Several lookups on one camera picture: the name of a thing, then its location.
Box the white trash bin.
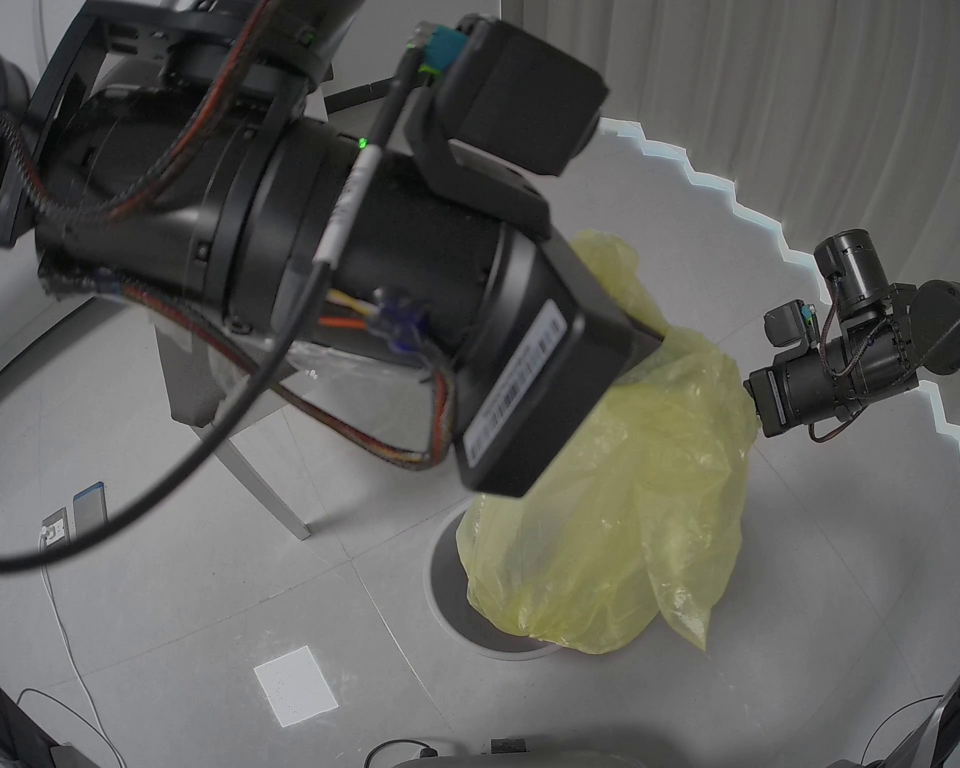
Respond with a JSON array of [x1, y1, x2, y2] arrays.
[[424, 501, 573, 663]]

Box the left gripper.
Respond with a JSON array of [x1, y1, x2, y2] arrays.
[[33, 90, 670, 501]]

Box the yellow plastic bag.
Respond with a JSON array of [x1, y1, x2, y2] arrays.
[[456, 228, 760, 655]]

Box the black cable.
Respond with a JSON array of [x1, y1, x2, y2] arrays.
[[0, 21, 468, 576], [366, 738, 441, 768], [15, 688, 105, 768], [861, 696, 948, 768]]

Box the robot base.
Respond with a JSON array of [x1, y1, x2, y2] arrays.
[[390, 737, 605, 768]]

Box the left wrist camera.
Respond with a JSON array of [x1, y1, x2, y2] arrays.
[[403, 13, 611, 243]]

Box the white cable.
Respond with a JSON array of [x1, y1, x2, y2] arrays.
[[37, 525, 115, 751]]

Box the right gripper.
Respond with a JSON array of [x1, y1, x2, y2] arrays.
[[742, 336, 922, 441]]

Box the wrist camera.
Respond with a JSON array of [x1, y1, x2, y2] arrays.
[[762, 298, 819, 352], [403, 13, 611, 243]]

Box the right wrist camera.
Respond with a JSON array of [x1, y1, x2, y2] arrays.
[[762, 298, 819, 352]]

